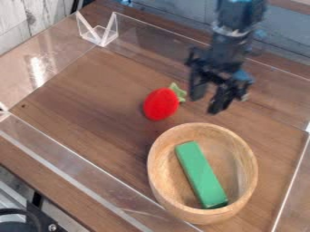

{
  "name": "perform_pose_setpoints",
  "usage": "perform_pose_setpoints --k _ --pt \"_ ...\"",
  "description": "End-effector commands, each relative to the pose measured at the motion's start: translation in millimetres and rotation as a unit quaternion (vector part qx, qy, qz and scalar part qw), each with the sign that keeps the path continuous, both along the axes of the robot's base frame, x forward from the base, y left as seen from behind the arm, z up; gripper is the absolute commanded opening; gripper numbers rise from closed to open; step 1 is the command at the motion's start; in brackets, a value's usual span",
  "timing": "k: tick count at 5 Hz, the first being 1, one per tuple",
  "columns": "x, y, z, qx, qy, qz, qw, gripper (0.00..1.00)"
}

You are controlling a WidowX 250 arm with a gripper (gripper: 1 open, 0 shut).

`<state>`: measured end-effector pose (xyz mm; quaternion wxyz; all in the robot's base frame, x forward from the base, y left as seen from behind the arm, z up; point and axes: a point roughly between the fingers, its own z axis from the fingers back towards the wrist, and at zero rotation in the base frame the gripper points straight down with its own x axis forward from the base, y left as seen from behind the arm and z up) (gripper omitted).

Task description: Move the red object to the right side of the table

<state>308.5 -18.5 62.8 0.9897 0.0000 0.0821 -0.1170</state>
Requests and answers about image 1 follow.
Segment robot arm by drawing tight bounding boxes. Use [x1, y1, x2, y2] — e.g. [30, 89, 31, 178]
[186, 0, 266, 115]

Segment black clamp with cable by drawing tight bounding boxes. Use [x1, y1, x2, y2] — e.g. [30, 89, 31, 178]
[0, 203, 68, 232]

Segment red plush strawberry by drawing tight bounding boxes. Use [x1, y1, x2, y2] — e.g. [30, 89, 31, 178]
[143, 82, 187, 121]

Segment clear acrylic enclosure wall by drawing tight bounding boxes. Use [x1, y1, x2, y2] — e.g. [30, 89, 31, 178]
[0, 6, 310, 232]

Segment green rectangular block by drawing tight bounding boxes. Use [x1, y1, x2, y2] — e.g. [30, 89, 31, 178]
[174, 141, 227, 209]

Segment wooden bowl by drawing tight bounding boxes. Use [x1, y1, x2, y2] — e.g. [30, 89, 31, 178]
[147, 122, 258, 225]

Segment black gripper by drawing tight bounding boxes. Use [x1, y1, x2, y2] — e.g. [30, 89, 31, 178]
[186, 28, 253, 115]

